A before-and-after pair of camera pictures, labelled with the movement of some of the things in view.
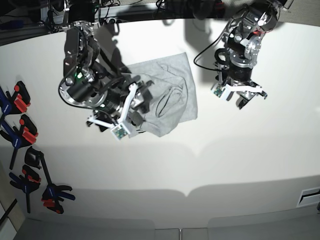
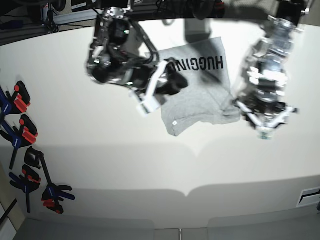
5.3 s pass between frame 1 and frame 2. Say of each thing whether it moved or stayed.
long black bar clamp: stayed
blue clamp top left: stayed
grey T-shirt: moved
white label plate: stayed
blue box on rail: stayed
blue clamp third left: stayed
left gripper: moved
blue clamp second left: stayed
